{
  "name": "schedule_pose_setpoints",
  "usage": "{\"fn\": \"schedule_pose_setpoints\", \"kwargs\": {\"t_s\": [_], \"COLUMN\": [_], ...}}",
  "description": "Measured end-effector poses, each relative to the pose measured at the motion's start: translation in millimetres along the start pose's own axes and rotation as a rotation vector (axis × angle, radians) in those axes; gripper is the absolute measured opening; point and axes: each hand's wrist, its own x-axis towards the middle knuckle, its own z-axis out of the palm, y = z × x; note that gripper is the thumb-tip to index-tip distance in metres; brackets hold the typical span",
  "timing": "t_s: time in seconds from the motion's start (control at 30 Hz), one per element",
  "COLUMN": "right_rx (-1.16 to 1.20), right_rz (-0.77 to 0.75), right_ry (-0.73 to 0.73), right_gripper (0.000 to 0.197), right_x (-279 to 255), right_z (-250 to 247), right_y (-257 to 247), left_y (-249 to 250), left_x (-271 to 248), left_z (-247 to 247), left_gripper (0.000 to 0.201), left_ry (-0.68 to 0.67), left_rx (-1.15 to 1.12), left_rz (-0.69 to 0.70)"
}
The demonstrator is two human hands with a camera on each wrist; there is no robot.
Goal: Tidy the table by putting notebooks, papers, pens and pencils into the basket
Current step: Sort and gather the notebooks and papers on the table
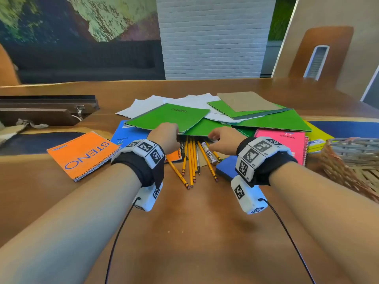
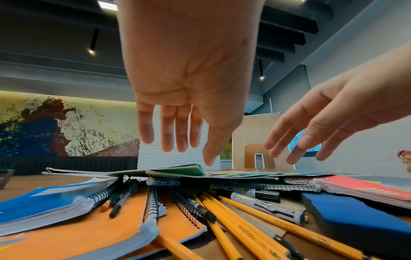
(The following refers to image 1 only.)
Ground person's left hand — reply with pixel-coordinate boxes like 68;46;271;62
147;122;180;155

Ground person's right hand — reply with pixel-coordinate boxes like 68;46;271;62
208;126;248;164

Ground orange spiral notebook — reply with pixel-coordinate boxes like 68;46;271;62
165;149;183;163

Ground black white markers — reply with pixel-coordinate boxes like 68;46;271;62
201;141;218;166

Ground blue eraser block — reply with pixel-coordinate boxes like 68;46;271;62
215;155;239;183

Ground brown kraft paper sheet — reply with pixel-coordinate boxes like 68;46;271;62
217;91;282;112
194;142;230;169

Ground blue spiral notebook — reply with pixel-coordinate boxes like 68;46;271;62
110;120;151;148

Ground bunch of yellow pencils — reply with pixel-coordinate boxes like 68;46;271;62
165;136;223;190

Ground pink spiral notebook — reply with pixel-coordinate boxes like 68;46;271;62
253;129;310;167

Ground orange steno notebook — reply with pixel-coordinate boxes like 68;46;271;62
47;131;121;183

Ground yellow notebook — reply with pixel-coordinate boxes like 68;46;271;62
302;120;336;153

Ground woven wicker basket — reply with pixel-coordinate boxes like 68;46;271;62
319;137;379;204

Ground person's right forearm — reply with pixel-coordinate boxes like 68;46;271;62
268;161;379;284

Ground person's left forearm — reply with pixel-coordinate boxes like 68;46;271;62
0;163;143;284

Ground black left wrist marker band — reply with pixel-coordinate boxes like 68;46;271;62
111;139;166;188

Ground black wrist marker band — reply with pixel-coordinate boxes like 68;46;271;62
111;139;166;188
235;136;298;188

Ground black right wrist marker band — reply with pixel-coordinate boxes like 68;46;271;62
235;136;298;188

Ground wooden table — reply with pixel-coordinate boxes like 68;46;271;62
0;77;379;284

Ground dark sofa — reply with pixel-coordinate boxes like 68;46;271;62
0;39;166;85

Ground dark wooden box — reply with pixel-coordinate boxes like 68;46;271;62
0;95;100;127

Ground brown wooden chair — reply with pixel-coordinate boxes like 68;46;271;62
0;43;22;87
288;26;355;86

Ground brown metal-framed board panel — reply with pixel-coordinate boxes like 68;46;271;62
271;0;379;101

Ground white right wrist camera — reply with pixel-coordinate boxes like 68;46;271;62
231;175;268;215

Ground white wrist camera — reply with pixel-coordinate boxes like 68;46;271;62
231;175;268;215
133;182;164;213

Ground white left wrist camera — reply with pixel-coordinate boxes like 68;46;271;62
133;182;164;213

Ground black left camera cable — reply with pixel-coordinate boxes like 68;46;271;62
105;196;141;284

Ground black camera cable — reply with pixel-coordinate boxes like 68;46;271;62
105;196;141;284
258;198;316;284

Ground black right camera cable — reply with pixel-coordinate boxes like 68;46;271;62
258;198;316;284

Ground large abstract wall painting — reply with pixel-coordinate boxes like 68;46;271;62
0;0;162;46

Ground green foliage wall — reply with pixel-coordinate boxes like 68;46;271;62
268;0;298;42

